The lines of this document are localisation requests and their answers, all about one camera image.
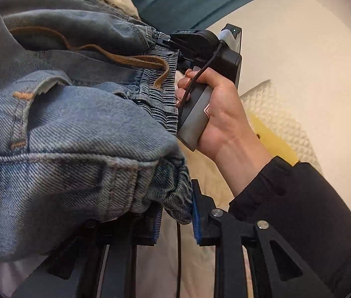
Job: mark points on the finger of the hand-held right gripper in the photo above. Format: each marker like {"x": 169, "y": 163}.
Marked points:
{"x": 164, "y": 41}

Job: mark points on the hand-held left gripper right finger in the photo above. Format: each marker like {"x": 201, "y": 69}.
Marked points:
{"x": 196, "y": 219}

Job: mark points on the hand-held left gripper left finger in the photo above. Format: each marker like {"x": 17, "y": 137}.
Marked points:
{"x": 157, "y": 227}

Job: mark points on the blue denim jeans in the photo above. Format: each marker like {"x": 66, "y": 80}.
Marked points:
{"x": 69, "y": 146}

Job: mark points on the person's right forearm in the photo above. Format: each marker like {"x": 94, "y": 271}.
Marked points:
{"x": 302, "y": 208}

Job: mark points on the person's right hand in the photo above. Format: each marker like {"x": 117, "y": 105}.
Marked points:
{"x": 225, "y": 115}

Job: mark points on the pink and cream duvet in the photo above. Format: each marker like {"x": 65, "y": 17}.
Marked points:
{"x": 212, "y": 177}

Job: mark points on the cream quilted headboard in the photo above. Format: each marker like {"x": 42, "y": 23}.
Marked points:
{"x": 274, "y": 108}

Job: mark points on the yellow plush toy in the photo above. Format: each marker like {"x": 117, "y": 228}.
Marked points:
{"x": 274, "y": 142}

